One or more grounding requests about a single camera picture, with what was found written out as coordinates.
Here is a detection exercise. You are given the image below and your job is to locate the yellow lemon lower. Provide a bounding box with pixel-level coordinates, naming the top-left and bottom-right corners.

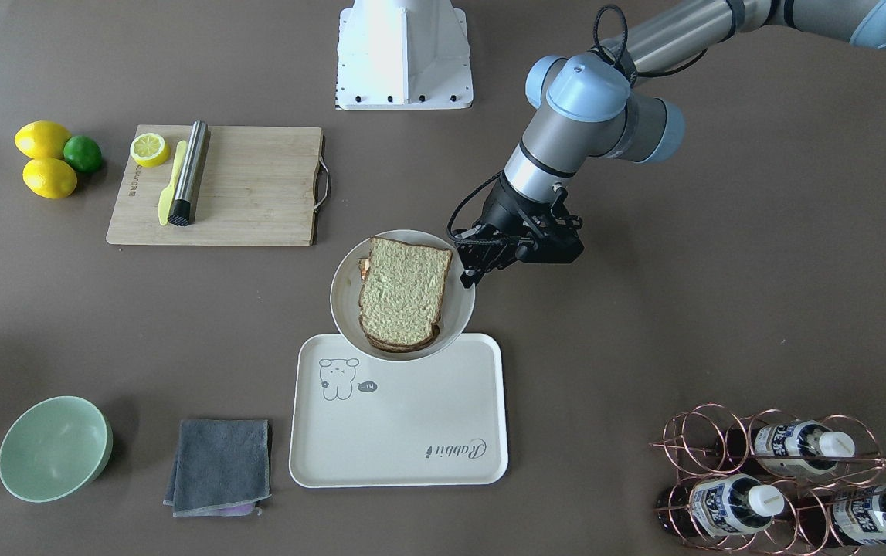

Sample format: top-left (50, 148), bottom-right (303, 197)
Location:
top-left (22, 158), bottom-right (78, 199)

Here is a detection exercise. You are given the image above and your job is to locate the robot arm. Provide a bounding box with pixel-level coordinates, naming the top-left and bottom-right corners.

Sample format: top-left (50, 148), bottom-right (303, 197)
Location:
top-left (448, 1), bottom-right (886, 288)

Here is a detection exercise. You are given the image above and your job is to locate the copper wire bottle rack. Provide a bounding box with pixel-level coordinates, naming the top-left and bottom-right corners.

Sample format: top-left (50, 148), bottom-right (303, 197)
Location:
top-left (653, 402), bottom-right (886, 555)

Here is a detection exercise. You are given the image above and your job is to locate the green lime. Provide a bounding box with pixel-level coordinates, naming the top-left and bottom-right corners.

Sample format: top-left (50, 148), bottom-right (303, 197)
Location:
top-left (63, 136), bottom-right (103, 174)

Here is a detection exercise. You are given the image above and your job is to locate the yellow lemon upper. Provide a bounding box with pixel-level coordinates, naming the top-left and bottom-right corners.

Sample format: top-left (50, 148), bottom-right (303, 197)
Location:
top-left (13, 120), bottom-right (72, 161)

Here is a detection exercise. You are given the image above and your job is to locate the grey folded cloth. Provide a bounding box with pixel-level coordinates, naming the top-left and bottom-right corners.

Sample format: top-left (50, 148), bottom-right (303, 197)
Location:
top-left (163, 419), bottom-right (272, 517)

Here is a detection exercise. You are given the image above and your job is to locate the white round plate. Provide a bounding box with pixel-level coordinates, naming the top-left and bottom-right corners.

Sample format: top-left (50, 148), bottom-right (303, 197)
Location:
top-left (330, 229), bottom-right (477, 361)

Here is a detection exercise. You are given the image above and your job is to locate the bread slice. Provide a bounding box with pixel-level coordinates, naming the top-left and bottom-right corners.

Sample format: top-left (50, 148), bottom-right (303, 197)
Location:
top-left (358, 237), bottom-right (452, 345)
top-left (357, 257), bottom-right (440, 353)

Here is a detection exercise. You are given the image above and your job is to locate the cream rabbit tray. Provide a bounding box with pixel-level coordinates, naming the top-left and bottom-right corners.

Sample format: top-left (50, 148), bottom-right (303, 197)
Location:
top-left (288, 332), bottom-right (509, 488)

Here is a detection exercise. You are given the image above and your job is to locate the dark bottle upper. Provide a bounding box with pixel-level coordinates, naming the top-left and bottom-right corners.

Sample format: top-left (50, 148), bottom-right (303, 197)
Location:
top-left (714, 420), bottom-right (856, 479)

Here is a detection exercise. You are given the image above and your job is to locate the dark bottle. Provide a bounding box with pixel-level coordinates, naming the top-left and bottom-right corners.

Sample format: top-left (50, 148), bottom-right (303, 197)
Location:
top-left (714, 420), bottom-right (856, 479)
top-left (793, 483), bottom-right (886, 548)
top-left (654, 473), bottom-right (786, 539)

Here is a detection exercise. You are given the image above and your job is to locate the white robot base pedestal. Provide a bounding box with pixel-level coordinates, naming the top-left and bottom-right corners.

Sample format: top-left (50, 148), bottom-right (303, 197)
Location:
top-left (334, 1), bottom-right (474, 110)

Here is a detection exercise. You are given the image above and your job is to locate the wooden cutting board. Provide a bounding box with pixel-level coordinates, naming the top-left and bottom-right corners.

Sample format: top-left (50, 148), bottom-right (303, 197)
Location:
top-left (107, 126), bottom-right (324, 246)

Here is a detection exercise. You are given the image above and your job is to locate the half lemon slice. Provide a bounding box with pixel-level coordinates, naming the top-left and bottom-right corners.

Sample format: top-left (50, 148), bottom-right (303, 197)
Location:
top-left (131, 131), bottom-right (170, 168)

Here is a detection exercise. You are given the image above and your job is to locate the mint green bowl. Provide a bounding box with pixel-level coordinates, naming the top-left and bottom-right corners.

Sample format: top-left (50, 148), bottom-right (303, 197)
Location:
top-left (0, 395), bottom-right (114, 503)

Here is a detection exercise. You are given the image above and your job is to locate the yellow lemon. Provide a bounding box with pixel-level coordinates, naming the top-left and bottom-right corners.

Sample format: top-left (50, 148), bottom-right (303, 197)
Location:
top-left (22, 158), bottom-right (78, 199)
top-left (13, 120), bottom-right (72, 161)

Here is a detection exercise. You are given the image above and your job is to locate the bread slice on plate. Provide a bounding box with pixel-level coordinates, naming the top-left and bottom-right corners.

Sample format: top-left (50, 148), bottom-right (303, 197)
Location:
top-left (357, 257), bottom-right (440, 353)

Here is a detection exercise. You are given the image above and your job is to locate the yellow plastic knife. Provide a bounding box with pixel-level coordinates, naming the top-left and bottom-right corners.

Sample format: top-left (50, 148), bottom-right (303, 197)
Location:
top-left (158, 140), bottom-right (188, 226)

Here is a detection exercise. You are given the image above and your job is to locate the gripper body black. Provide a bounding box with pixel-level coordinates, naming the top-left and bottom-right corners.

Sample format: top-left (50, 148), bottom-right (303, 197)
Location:
top-left (454, 172), bottom-right (584, 267)

